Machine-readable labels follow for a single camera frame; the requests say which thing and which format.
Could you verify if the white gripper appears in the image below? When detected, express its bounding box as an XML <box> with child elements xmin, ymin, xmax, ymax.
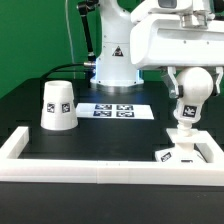
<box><xmin>130</xmin><ymin>17</ymin><xmax>224</xmax><ymax>99</ymax></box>

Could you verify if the white lamp bulb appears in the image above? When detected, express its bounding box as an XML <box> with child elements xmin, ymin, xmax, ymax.
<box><xmin>173</xmin><ymin>67</ymin><xmax>213</xmax><ymax>136</ymax></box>

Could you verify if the white lamp base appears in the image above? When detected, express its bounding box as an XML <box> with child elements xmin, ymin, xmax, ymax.
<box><xmin>155</xmin><ymin>128</ymin><xmax>206</xmax><ymax>164</ymax></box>

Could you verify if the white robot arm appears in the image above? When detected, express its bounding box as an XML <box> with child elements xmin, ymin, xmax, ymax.
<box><xmin>90</xmin><ymin>0</ymin><xmax>224</xmax><ymax>98</ymax></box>

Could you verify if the white lamp shade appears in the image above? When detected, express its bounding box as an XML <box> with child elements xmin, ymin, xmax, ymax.
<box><xmin>41</xmin><ymin>80</ymin><xmax>78</xmax><ymax>131</ymax></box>

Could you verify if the white marker sheet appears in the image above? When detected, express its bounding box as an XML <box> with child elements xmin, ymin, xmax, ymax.
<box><xmin>76</xmin><ymin>103</ymin><xmax>154</xmax><ymax>120</ymax></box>

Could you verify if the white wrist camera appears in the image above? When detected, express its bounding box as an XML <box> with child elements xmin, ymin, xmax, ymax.
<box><xmin>131</xmin><ymin>0</ymin><xmax>193</xmax><ymax>23</ymax></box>

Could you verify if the black cable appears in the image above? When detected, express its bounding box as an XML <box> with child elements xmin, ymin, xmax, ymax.
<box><xmin>39</xmin><ymin>0</ymin><xmax>100</xmax><ymax>81</ymax></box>

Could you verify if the white cable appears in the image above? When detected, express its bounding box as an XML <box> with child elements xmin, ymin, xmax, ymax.
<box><xmin>65</xmin><ymin>0</ymin><xmax>76</xmax><ymax>80</ymax></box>

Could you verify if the white U-shaped frame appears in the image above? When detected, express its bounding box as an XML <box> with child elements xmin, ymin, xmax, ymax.
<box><xmin>0</xmin><ymin>126</ymin><xmax>224</xmax><ymax>186</ymax></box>

